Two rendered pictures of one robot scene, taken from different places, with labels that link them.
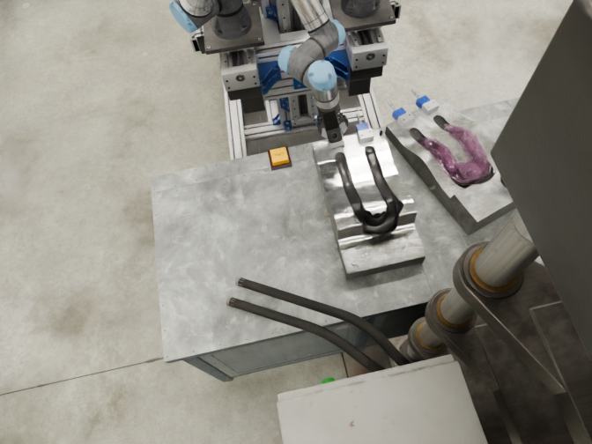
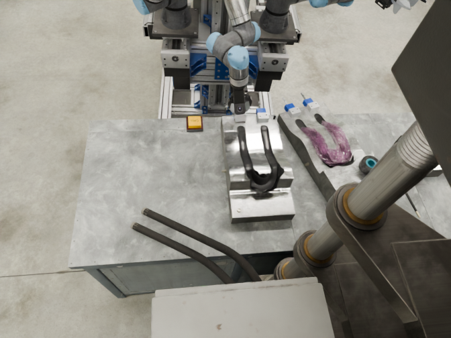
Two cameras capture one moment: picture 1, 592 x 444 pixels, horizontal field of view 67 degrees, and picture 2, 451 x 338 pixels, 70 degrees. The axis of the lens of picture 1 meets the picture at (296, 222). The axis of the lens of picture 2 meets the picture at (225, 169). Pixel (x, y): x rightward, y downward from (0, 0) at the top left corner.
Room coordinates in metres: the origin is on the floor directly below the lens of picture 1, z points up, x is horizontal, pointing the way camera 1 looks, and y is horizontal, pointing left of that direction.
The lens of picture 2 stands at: (-0.04, 0.00, 2.06)
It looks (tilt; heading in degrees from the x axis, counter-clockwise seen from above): 58 degrees down; 351
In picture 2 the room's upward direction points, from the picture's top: 8 degrees clockwise
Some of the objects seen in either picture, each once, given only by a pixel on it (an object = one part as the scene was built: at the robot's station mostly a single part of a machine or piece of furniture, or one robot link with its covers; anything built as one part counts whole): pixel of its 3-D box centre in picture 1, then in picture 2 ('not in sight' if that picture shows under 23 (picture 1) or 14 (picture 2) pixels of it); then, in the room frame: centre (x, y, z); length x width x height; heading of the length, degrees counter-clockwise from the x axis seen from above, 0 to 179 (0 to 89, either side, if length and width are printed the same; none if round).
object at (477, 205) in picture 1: (456, 157); (327, 145); (0.82, -0.60, 0.86); 0.50 x 0.26 x 0.11; 20
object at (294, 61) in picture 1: (301, 61); (224, 45); (1.01, -0.09, 1.24); 0.11 x 0.11 x 0.08; 39
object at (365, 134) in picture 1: (361, 128); (260, 111); (0.99, -0.29, 0.89); 0.13 x 0.05 x 0.05; 3
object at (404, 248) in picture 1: (366, 197); (256, 162); (0.72, -0.25, 0.87); 0.50 x 0.26 x 0.14; 3
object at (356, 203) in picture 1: (368, 186); (259, 153); (0.73, -0.26, 0.92); 0.35 x 0.16 x 0.09; 3
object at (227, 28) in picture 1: (229, 14); (175, 11); (1.45, 0.12, 1.09); 0.15 x 0.15 x 0.10
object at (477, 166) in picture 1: (457, 150); (329, 139); (0.82, -0.59, 0.90); 0.26 x 0.18 x 0.08; 20
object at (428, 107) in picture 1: (422, 100); (307, 101); (1.09, -0.55, 0.86); 0.13 x 0.05 x 0.05; 20
